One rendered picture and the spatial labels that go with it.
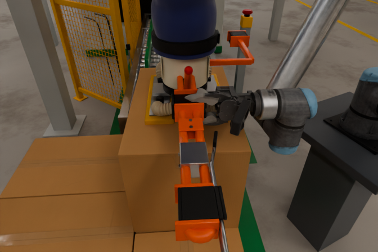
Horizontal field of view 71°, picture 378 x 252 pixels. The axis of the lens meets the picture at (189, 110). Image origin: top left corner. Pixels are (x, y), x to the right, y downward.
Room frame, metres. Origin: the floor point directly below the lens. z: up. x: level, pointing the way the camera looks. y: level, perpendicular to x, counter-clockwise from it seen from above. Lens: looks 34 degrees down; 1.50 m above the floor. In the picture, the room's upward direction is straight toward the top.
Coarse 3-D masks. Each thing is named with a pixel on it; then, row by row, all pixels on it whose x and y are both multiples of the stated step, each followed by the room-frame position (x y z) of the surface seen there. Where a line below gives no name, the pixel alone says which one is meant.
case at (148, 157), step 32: (128, 128) 0.70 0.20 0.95; (160, 128) 0.70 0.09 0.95; (224, 128) 0.70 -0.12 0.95; (128, 160) 0.57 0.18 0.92; (160, 160) 0.58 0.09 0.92; (224, 160) 0.58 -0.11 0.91; (128, 192) 0.57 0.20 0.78; (160, 192) 0.57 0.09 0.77; (224, 192) 0.58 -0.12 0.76; (160, 224) 0.57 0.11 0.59; (224, 224) 0.58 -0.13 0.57
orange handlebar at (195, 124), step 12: (240, 48) 1.10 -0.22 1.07; (216, 60) 0.94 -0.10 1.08; (228, 60) 0.94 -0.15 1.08; (240, 60) 0.94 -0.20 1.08; (252, 60) 0.94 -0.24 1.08; (180, 84) 0.75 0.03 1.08; (192, 84) 0.75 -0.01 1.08; (180, 120) 0.55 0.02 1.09; (192, 120) 0.55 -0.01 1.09; (180, 132) 0.51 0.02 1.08; (192, 132) 0.53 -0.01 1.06; (204, 168) 0.39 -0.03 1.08; (204, 180) 0.36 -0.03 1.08; (192, 240) 0.24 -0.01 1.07; (204, 240) 0.24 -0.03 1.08
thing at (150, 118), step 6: (156, 78) 1.01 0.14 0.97; (150, 84) 0.97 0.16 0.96; (150, 90) 0.92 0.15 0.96; (150, 96) 0.87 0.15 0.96; (156, 96) 0.87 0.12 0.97; (162, 96) 0.82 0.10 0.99; (168, 96) 0.86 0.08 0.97; (150, 102) 0.83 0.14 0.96; (162, 102) 0.81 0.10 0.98; (168, 102) 0.82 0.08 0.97; (150, 108) 0.78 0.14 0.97; (150, 114) 0.75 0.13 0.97; (168, 114) 0.75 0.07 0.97; (150, 120) 0.72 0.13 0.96; (156, 120) 0.72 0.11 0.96; (162, 120) 0.72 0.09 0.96; (168, 120) 0.72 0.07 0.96
